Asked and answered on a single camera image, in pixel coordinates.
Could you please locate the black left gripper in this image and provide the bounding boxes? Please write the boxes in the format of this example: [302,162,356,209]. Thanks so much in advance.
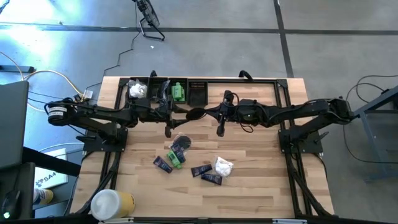
[134,95,191,139]

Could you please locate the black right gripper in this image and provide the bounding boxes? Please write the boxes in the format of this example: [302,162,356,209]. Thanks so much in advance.
[203,90,261,138]

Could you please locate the black oval hair brush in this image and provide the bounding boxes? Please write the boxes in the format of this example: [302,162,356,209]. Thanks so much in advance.
[185,107,207,121]

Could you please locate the bagged black hair brush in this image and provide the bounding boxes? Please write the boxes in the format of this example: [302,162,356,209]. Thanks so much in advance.
[156,80,171,100]
[169,133,194,154]

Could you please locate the dark blue shave tube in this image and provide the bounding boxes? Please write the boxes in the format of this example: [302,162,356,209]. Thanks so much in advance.
[190,164,214,177]
[200,172,223,185]
[170,142,187,164]
[152,156,174,174]

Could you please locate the clear vanity pack bag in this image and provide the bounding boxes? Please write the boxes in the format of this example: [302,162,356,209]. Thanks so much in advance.
[128,78,148,100]

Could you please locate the clear bag white cotton balls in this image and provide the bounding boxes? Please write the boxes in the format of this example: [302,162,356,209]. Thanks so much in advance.
[213,155,234,177]

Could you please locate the black floor fan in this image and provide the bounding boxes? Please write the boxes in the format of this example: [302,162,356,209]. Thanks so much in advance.
[132,0,166,42]

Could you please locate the yellow tub white lid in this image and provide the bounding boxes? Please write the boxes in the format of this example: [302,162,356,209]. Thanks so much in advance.
[90,188,136,222]

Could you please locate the silver aluminium profile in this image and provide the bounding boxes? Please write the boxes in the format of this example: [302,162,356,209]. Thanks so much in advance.
[98,217,134,224]
[272,218,308,224]

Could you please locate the white cardboard box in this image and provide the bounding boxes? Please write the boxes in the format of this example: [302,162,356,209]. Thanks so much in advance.
[33,147,69,190]

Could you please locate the yellow white can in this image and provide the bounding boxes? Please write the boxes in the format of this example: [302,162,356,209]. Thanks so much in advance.
[32,187,55,206]

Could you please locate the dark grey monitor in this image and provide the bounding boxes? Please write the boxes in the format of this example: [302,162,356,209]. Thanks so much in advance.
[0,80,30,171]

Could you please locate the blue grey metal table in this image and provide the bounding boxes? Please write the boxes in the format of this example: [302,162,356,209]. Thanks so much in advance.
[343,85,398,184]

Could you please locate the black floor bar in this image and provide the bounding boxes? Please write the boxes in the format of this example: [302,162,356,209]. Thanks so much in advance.
[0,64,35,74]

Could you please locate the black side desk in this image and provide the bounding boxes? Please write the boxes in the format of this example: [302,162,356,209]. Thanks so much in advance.
[0,146,82,220]

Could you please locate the black computer mouse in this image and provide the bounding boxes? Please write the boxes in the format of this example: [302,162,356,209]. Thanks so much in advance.
[0,189,22,220]

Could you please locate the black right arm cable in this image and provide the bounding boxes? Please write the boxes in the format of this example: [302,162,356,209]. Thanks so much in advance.
[238,119,255,134]

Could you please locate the black aluminium table frame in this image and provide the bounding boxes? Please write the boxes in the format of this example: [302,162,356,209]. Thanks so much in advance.
[74,77,335,220]

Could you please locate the black fan power cable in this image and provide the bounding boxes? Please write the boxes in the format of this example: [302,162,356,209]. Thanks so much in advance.
[83,2,141,91]

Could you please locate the pale yellow extension cord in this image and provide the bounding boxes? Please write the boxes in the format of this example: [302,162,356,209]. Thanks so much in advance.
[0,51,85,114]

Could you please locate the black floor cables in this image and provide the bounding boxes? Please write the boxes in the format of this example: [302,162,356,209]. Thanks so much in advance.
[341,74,398,166]

